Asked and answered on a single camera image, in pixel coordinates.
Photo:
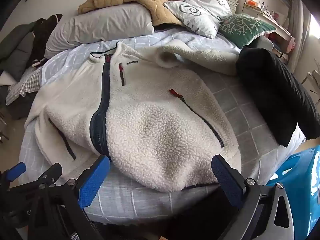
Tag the cloud print pillow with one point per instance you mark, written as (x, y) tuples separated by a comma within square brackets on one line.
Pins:
[(200, 12)]

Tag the white curtain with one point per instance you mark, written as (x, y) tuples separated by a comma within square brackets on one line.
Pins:
[(300, 25)]

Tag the orange item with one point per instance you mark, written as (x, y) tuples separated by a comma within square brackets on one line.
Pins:
[(251, 3)]

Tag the white cushion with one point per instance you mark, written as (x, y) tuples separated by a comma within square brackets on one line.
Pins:
[(7, 78)]

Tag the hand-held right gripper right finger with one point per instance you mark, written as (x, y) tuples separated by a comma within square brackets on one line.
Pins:
[(228, 180)]

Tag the black clothing pile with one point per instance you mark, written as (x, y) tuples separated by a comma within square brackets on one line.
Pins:
[(45, 37)]

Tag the blue plastic stool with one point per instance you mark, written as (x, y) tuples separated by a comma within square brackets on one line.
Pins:
[(300, 180)]

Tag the checked cloth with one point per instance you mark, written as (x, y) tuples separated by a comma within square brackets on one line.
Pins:
[(27, 85)]

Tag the fluffy cream blanket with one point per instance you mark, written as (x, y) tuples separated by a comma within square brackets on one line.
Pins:
[(150, 130)]

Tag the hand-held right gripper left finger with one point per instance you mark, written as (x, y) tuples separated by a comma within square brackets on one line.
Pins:
[(93, 180)]

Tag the light blue grid duvet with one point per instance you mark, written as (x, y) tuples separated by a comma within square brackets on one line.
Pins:
[(125, 201)]

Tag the green branch print pillow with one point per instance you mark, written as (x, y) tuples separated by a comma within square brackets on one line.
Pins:
[(242, 28)]

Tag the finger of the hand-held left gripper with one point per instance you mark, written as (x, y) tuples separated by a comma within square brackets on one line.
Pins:
[(15, 171), (51, 172)]

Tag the dark grey bedside bench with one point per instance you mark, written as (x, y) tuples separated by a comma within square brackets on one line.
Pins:
[(20, 110)]

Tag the grey pillow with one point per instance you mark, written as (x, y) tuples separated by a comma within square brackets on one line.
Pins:
[(100, 27)]

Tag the white desk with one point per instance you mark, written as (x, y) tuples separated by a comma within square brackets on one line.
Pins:
[(280, 25)]

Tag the black garment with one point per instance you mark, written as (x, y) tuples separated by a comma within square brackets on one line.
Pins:
[(275, 92)]

